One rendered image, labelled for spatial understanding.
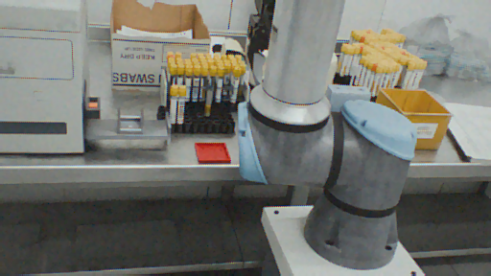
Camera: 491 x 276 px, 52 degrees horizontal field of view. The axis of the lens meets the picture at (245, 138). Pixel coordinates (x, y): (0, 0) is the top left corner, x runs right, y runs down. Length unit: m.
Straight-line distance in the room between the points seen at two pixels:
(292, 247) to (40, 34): 0.55
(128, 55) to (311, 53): 0.70
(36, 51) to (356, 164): 0.57
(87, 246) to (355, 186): 1.14
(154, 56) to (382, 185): 0.71
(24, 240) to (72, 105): 0.86
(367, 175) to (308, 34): 0.23
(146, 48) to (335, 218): 0.68
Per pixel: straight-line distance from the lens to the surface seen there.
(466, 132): 1.42
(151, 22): 1.53
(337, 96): 1.22
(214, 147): 1.09
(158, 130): 1.05
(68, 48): 0.94
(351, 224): 0.78
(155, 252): 1.70
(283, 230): 0.85
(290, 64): 0.64
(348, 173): 0.72
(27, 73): 0.97
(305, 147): 0.69
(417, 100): 1.36
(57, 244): 1.74
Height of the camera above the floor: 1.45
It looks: 30 degrees down
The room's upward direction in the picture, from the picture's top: 9 degrees clockwise
